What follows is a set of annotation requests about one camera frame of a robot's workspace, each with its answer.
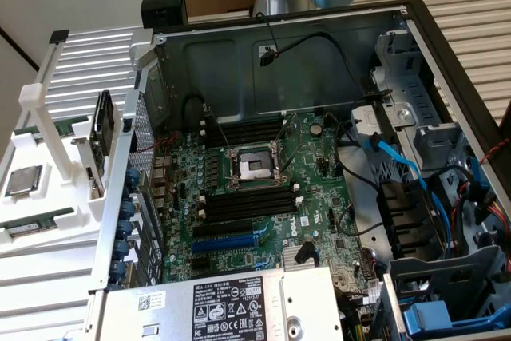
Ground black graphics card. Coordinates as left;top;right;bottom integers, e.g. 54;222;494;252
71;90;117;200

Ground open PC case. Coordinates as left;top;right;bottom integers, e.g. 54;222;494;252
85;0;511;341

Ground socket locking lever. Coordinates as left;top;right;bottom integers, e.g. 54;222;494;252
202;104;236;157
275;112;299;149

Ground silver chipset heat sink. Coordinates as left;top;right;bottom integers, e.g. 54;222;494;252
282;244;317;276

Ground black plastic box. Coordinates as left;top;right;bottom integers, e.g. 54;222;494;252
141;0;189;30

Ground grey power supply with label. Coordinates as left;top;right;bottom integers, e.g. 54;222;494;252
95;264;345;341

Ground green motherboard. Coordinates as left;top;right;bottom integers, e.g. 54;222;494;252
153;110;386;341

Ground white corner bracket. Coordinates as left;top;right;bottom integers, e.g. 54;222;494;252
129;28;157;78

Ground thin red wire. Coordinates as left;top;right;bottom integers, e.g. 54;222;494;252
130;135;181;155

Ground thick black wire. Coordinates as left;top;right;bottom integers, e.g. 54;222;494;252
334;115;385;199

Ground long blue SATA wire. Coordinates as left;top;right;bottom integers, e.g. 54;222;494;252
361;132;461;259

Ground black wire with plug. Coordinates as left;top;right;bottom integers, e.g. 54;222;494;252
254;11;396;99

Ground black plastic shroud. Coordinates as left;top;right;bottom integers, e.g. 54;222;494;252
376;178;445;259

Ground blue expansion slot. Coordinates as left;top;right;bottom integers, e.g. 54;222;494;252
190;232;257;254

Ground green RAM stick white label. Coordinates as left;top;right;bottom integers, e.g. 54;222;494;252
0;208;75;239

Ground grey disk bay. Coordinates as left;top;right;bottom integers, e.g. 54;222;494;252
387;244;511;341

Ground thin grey wire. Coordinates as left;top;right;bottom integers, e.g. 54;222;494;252
336;203;387;239

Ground CPU socket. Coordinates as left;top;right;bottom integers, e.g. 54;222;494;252
223;139;291;192

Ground silver CPU chip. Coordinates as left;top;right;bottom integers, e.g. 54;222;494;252
6;164;44;198

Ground white parts rack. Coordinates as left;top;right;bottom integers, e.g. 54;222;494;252
0;83;121;256

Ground red black twisted wire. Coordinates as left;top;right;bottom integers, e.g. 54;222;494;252
477;137;511;167

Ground short blue SATA wire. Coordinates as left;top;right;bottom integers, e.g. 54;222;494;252
464;155;489;204

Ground short black expansion slot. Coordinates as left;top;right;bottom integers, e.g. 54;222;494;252
190;256;212;274

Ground blue disk bracket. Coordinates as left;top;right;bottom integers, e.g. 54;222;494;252
402;299;511;336

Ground long black expansion slot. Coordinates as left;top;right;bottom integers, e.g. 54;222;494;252
192;219;256;239

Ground red yellow wire bundle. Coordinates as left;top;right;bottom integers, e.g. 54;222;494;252
473;192;511;239

